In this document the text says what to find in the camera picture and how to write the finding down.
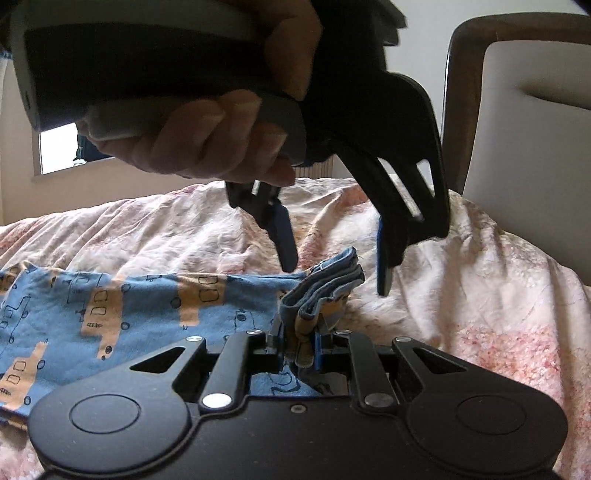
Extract pink floral blanket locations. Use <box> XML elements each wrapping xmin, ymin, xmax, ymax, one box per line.
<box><xmin>0</xmin><ymin>176</ymin><xmax>591</xmax><ymax>480</ymax></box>

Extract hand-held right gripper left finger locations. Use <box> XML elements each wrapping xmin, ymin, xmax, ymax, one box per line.
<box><xmin>130</xmin><ymin>322</ymin><xmax>290</xmax><ymax>414</ymax></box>

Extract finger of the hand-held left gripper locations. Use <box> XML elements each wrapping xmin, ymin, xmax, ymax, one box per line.
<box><xmin>333</xmin><ymin>138</ymin><xmax>452</xmax><ymax>297</ymax></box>
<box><xmin>225</xmin><ymin>179</ymin><xmax>299</xmax><ymax>273</ymax></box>

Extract blue patterned pants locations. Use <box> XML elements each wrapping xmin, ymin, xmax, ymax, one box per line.
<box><xmin>0</xmin><ymin>246</ymin><xmax>366</xmax><ymax>426</ymax></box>

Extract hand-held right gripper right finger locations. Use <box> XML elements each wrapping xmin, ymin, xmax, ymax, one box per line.
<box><xmin>314</xmin><ymin>329</ymin><xmax>468</xmax><ymax>409</ymax></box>

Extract dark blue backpack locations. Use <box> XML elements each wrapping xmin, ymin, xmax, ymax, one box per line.
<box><xmin>73</xmin><ymin>133</ymin><xmax>95</xmax><ymax>163</ymax></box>

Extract brown padded headboard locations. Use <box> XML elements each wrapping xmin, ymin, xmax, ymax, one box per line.
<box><xmin>440</xmin><ymin>11</ymin><xmax>591</xmax><ymax>288</ymax></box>

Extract white framed window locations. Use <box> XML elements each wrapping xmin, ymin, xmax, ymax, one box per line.
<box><xmin>31</xmin><ymin>121</ymin><xmax>117</xmax><ymax>177</ymax></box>

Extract person's left hand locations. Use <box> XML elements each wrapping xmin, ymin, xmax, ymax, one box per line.
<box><xmin>76</xmin><ymin>0</ymin><xmax>325</xmax><ymax>186</ymax></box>

